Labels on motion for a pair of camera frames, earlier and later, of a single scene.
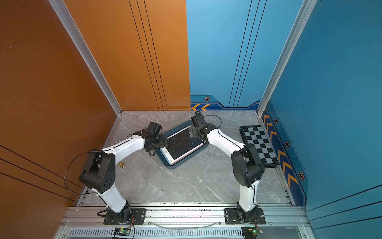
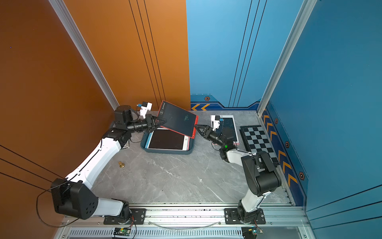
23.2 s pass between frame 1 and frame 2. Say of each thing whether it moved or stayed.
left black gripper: moved
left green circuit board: stayed
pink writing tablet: moved
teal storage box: moved
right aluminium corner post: stayed
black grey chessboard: stayed
